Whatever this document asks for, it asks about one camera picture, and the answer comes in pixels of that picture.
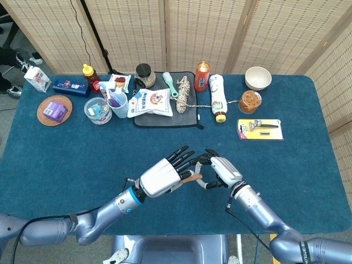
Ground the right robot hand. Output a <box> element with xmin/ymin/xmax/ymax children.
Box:
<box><xmin>188</xmin><ymin>148</ymin><xmax>243</xmax><ymax>190</ymax></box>

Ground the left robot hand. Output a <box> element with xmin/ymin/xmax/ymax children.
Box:
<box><xmin>136</xmin><ymin>145</ymin><xmax>203</xmax><ymax>198</ymax></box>

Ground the orange sausage toy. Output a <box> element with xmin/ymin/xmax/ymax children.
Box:
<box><xmin>181</xmin><ymin>173</ymin><xmax>204</xmax><ymax>184</ymax></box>

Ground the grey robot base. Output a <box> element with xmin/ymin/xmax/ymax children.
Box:
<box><xmin>103</xmin><ymin>234</ymin><xmax>243</xmax><ymax>264</ymax></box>

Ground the yellow razor blister pack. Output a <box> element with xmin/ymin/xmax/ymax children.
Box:
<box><xmin>236</xmin><ymin>118</ymin><xmax>284</xmax><ymax>141</ymax></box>

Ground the grey cloth mat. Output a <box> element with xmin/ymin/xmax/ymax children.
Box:
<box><xmin>133</xmin><ymin>71</ymin><xmax>205</xmax><ymax>130</ymax></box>

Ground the clear tub of rubber bands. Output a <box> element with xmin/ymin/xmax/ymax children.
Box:
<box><xmin>238</xmin><ymin>90</ymin><xmax>262</xmax><ymax>114</ymax></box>

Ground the white snack bag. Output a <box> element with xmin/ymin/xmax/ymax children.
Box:
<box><xmin>126</xmin><ymin>87</ymin><xmax>174</xmax><ymax>118</ymax></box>

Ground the white bottle yellow cap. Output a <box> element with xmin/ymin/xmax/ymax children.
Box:
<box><xmin>208</xmin><ymin>74</ymin><xmax>228</xmax><ymax>123</ymax></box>

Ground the light blue cup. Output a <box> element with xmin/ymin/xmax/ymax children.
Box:
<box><xmin>106</xmin><ymin>88</ymin><xmax>130</xmax><ymax>119</ymax></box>

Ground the blue table cloth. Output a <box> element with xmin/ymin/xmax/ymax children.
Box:
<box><xmin>0</xmin><ymin>73</ymin><xmax>352</xmax><ymax>237</ymax></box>

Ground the purple toothbrush pack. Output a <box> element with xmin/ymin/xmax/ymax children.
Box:
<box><xmin>108</xmin><ymin>87</ymin><xmax>126</xmax><ymax>107</ymax></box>

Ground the clear jar of clips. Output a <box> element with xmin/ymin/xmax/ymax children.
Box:
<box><xmin>84</xmin><ymin>96</ymin><xmax>113</xmax><ymax>125</ymax></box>

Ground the orange drink can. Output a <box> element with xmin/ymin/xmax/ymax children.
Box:
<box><xmin>194</xmin><ymin>60</ymin><xmax>211</xmax><ymax>92</ymax></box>

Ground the white bowl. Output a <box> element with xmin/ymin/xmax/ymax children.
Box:
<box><xmin>244</xmin><ymin>66</ymin><xmax>272</xmax><ymax>91</ymax></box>

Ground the mint green brush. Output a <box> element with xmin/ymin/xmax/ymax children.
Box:
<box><xmin>162</xmin><ymin>71</ymin><xmax>179</xmax><ymax>98</ymax></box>

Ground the glass jar black lid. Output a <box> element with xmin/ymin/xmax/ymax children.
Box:
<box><xmin>134</xmin><ymin>63</ymin><xmax>157</xmax><ymax>89</ymax></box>

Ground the small white red packet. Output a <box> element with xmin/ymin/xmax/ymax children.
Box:
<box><xmin>108</xmin><ymin>73</ymin><xmax>132</xmax><ymax>94</ymax></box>

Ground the honey bear bottle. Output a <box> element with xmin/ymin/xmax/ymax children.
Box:
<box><xmin>82</xmin><ymin>63</ymin><xmax>102</xmax><ymax>94</ymax></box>

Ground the purple box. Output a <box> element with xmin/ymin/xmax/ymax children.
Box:
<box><xmin>42</xmin><ymin>100</ymin><xmax>68</xmax><ymax>122</ymax></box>

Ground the navy blue box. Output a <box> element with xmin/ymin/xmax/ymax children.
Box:
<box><xmin>52</xmin><ymin>79</ymin><xmax>91</xmax><ymax>98</ymax></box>

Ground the woven round coaster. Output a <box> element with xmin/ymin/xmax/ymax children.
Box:
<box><xmin>36</xmin><ymin>95</ymin><xmax>73</xmax><ymax>127</ymax></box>

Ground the black tripod stand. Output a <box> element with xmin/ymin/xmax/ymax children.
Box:
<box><xmin>79</xmin><ymin>0</ymin><xmax>122</xmax><ymax>75</ymax></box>

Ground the white milk carton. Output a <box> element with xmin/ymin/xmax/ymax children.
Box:
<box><xmin>24</xmin><ymin>65</ymin><xmax>52</xmax><ymax>93</ymax></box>

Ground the black white sneaker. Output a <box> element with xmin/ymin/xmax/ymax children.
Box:
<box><xmin>5</xmin><ymin>84</ymin><xmax>23</xmax><ymax>99</ymax></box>
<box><xmin>15</xmin><ymin>51</ymin><xmax>43</xmax><ymax>73</ymax></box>

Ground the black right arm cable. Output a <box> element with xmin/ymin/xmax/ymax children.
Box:
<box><xmin>225</xmin><ymin>203</ymin><xmax>273</xmax><ymax>252</ymax></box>

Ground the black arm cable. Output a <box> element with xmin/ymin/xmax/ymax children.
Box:
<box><xmin>225</xmin><ymin>203</ymin><xmax>273</xmax><ymax>252</ymax></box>
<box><xmin>10</xmin><ymin>205</ymin><xmax>102</xmax><ymax>264</ymax></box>

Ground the beige rope bundle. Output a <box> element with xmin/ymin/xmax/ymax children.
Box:
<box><xmin>170</xmin><ymin>75</ymin><xmax>243</xmax><ymax>114</ymax></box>

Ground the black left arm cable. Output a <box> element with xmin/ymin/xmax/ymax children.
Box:
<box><xmin>10</xmin><ymin>205</ymin><xmax>102</xmax><ymax>264</ymax></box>

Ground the thin black hanging cable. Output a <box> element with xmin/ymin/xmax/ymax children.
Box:
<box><xmin>70</xmin><ymin>0</ymin><xmax>91</xmax><ymax>65</ymax></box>

